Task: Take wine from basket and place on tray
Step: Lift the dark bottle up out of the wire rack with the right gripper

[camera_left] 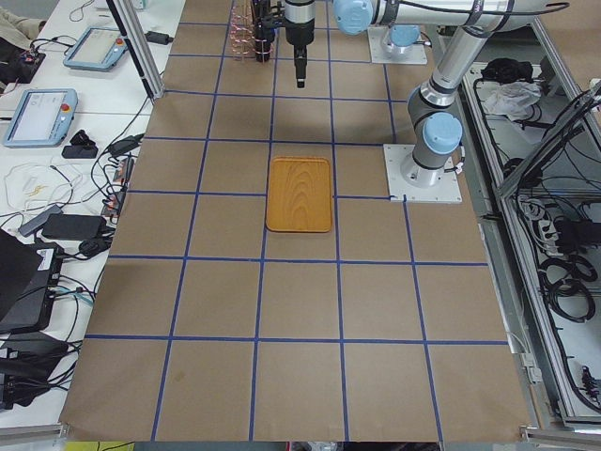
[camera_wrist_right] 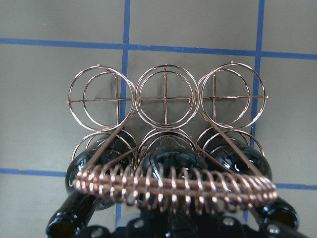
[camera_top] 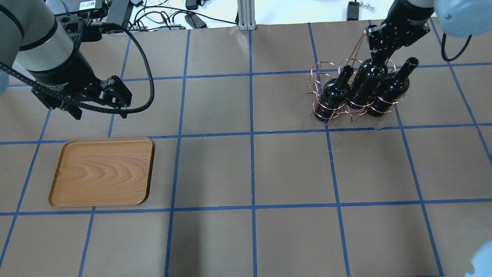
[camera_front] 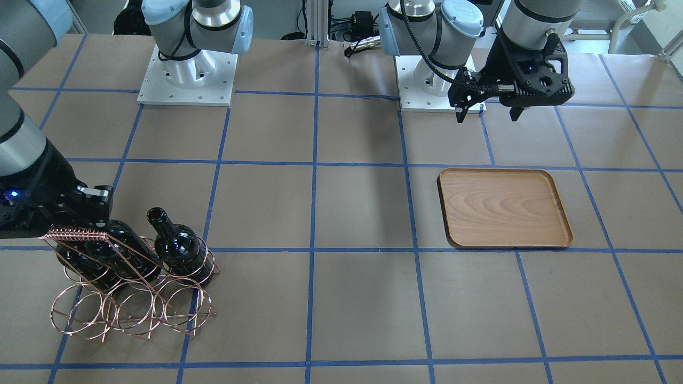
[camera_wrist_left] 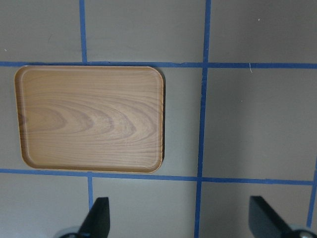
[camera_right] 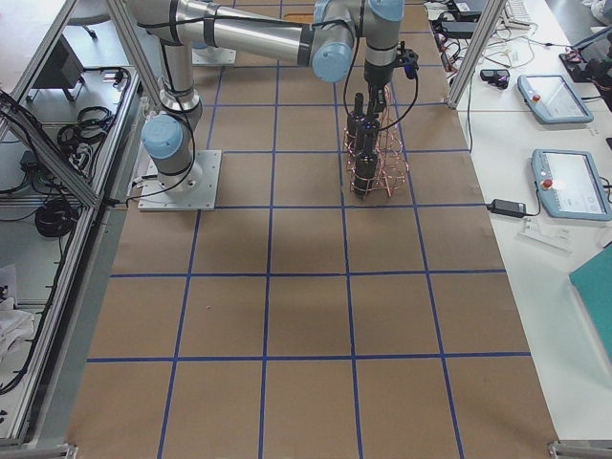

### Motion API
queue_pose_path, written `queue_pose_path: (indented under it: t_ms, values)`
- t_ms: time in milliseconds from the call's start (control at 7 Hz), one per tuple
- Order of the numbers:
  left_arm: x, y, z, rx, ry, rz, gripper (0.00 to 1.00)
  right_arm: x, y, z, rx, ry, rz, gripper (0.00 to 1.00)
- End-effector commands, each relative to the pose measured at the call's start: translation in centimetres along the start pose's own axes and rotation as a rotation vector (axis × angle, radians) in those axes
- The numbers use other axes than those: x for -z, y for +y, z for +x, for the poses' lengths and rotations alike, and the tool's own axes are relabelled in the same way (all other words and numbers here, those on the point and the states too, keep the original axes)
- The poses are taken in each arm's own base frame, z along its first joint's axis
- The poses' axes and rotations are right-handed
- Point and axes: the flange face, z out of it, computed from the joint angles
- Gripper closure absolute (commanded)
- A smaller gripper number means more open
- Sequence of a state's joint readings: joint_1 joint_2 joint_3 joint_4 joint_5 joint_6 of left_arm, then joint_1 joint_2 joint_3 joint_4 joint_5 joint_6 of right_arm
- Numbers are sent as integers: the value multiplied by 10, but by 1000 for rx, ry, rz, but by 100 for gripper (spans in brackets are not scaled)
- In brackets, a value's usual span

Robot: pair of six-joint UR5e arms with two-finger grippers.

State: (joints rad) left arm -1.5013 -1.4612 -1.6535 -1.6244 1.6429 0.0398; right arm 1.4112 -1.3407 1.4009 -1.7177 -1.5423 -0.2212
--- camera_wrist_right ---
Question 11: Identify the dark wine bottle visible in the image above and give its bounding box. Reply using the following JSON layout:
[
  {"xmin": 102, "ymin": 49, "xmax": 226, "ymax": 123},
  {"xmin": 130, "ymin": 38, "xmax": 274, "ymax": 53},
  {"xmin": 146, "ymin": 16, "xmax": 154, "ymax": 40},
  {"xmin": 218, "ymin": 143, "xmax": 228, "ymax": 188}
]
[
  {"xmin": 142, "ymin": 145, "xmax": 207, "ymax": 238},
  {"xmin": 46, "ymin": 130, "xmax": 137, "ymax": 238},
  {"xmin": 206, "ymin": 139, "xmax": 299, "ymax": 230}
]

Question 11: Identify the copper wire bottle basket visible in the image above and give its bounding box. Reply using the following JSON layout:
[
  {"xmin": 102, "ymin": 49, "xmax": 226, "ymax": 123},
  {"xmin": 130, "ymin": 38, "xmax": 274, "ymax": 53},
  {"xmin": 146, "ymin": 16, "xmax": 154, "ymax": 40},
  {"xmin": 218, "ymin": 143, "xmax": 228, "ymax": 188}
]
[{"xmin": 72, "ymin": 62, "xmax": 278, "ymax": 214}]

